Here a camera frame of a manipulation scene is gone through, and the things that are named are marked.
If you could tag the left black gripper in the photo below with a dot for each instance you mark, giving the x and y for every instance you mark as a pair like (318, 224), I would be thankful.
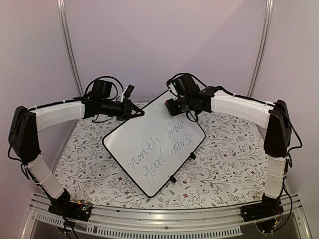
(128, 107)

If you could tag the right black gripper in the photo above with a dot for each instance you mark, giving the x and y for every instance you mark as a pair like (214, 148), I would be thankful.
(172, 110)

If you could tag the white whiteboard with black frame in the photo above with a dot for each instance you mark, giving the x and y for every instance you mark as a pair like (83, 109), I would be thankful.
(152, 148)

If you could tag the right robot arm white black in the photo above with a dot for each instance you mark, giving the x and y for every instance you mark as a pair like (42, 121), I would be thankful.
(190, 100)

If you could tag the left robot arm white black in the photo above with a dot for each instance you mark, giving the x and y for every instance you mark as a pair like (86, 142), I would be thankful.
(28, 122)

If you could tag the floral patterned table mat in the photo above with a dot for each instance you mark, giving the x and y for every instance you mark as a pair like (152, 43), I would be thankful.
(230, 168)

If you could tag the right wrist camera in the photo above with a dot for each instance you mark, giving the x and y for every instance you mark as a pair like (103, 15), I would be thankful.
(171, 86)

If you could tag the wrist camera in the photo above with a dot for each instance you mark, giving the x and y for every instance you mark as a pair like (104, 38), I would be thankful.
(126, 93)
(171, 86)

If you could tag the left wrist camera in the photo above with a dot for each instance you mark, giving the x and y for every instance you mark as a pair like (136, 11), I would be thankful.
(126, 93)

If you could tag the front aluminium rail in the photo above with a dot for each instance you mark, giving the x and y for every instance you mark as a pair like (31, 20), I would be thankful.
(204, 223)

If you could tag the left aluminium frame post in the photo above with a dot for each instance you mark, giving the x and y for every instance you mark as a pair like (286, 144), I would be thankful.
(68, 45)

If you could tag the aluminium frame post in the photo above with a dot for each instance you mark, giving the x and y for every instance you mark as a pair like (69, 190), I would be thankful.
(262, 47)
(68, 45)

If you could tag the right aluminium frame post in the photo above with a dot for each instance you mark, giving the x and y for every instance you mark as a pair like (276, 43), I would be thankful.
(262, 47)

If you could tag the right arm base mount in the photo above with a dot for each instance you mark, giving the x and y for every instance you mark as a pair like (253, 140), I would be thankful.
(259, 211)

